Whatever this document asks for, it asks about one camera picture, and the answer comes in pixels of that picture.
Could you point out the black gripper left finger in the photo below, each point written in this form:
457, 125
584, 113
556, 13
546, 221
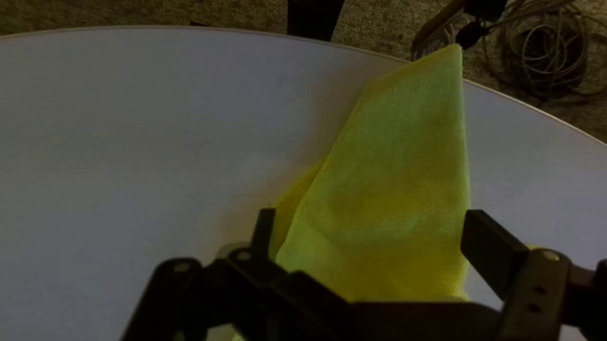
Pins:
190, 295

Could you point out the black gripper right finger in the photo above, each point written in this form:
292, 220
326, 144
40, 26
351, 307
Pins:
542, 295

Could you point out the yellow towel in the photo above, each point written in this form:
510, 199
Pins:
391, 189

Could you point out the black metal post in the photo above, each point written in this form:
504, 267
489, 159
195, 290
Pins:
315, 17

